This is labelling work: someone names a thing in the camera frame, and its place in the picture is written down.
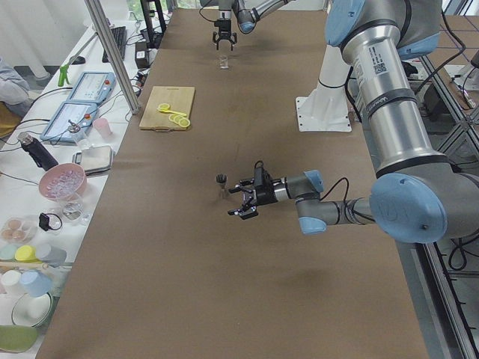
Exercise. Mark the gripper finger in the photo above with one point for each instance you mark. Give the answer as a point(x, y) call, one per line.
point(248, 208)
point(216, 40)
point(233, 40)
point(244, 185)

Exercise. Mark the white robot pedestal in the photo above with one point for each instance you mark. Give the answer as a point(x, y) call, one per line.
point(325, 109)

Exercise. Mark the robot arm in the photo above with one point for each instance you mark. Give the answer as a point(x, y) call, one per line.
point(417, 196)
point(246, 18)

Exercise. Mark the steel measuring jigger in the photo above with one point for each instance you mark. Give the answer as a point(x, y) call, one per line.
point(221, 180)

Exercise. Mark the wine glass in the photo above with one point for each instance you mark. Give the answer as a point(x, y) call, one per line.
point(72, 207)

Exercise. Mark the aluminium frame post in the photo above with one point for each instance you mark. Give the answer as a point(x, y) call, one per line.
point(99, 20)

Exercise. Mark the pink plastic cup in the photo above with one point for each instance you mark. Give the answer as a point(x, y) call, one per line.
point(102, 126)

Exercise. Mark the light blue cup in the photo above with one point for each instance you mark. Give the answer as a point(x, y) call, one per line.
point(35, 283)

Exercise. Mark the clear water bottle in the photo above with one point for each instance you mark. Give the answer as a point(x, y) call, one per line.
point(79, 136)

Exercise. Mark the yellow cup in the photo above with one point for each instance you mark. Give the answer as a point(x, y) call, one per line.
point(26, 254)

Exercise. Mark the teach pendant tablet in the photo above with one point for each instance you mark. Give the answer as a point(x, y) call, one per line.
point(92, 87)
point(80, 113)

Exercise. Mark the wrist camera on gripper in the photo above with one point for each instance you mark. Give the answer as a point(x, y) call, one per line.
point(261, 175)

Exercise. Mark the mint green cup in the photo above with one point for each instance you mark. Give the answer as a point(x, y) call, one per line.
point(7, 253)

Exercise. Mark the wooden cutting board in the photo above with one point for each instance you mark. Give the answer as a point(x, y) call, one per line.
point(180, 99)

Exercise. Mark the black thermos bottle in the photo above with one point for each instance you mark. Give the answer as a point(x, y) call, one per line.
point(41, 156)

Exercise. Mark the grey cup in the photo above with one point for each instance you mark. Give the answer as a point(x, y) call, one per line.
point(51, 254)

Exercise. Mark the metal tray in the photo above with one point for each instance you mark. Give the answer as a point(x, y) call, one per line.
point(94, 160)

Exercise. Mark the person in grey jacket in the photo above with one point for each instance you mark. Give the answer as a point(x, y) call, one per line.
point(15, 100)

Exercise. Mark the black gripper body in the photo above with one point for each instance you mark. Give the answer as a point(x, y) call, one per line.
point(263, 197)
point(224, 28)

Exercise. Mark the green plastic gun tool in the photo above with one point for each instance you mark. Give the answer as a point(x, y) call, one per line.
point(63, 75)

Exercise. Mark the pink bowl of ice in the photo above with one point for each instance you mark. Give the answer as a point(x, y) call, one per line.
point(63, 182)

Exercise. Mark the clear glass shaker cup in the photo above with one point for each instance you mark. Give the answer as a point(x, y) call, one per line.
point(223, 62)

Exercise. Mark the green plate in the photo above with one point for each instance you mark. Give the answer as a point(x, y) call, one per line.
point(17, 338)

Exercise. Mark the egg carton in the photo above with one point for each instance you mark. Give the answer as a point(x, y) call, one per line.
point(18, 230)

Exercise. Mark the white cup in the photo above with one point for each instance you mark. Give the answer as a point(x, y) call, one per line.
point(10, 280)

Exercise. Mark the black keyboard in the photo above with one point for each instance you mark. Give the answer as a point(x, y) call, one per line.
point(119, 35)

